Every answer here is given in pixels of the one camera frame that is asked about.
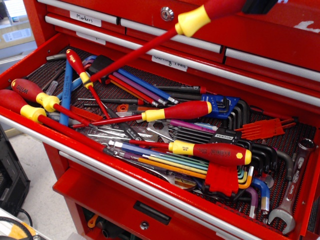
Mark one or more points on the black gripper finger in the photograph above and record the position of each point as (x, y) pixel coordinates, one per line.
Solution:
(258, 7)

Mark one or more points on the large red yellow screwdriver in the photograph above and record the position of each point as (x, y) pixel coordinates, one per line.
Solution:
(188, 24)

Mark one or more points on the silver chest lock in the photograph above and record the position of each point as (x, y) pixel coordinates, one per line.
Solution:
(167, 14)

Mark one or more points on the blue holder hex keys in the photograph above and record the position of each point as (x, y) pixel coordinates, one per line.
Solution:
(222, 106)

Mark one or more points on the black red precision screwdriver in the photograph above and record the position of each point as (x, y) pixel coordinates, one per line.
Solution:
(183, 89)

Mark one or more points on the Cutting Tools label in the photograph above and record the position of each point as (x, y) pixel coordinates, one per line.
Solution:
(169, 63)

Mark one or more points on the red yellow screwdriver middle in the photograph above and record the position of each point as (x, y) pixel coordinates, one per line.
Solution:
(183, 111)

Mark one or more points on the orange plastic key holder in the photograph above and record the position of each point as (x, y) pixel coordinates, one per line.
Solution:
(264, 129)

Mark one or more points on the black holder colored hex keys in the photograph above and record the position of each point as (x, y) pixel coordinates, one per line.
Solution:
(143, 87)

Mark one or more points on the silver combination wrench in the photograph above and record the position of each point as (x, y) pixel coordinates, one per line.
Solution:
(285, 210)

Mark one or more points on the Tekton black hex key set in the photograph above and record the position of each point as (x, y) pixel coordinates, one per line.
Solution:
(264, 157)

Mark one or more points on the red yellow screwdriver front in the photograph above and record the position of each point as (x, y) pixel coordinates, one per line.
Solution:
(219, 153)

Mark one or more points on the red tool chest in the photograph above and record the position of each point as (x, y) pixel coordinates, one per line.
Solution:
(265, 60)

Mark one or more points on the Markers label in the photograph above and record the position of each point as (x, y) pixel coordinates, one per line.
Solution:
(85, 18)

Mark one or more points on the red holder colored hex keys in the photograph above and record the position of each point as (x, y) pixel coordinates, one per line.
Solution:
(227, 182)

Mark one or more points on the small red yellow screwdriver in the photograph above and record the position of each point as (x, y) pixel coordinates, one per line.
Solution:
(76, 63)

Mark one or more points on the red yellow Wiha screwdriver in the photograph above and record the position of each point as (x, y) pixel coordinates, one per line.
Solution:
(32, 92)

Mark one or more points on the long red yellow screwdriver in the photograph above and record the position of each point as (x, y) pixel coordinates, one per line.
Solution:
(15, 103)

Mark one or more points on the black equipment box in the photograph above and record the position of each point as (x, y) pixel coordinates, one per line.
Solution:
(14, 183)

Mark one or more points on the blue handled tool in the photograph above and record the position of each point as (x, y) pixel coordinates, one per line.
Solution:
(66, 93)

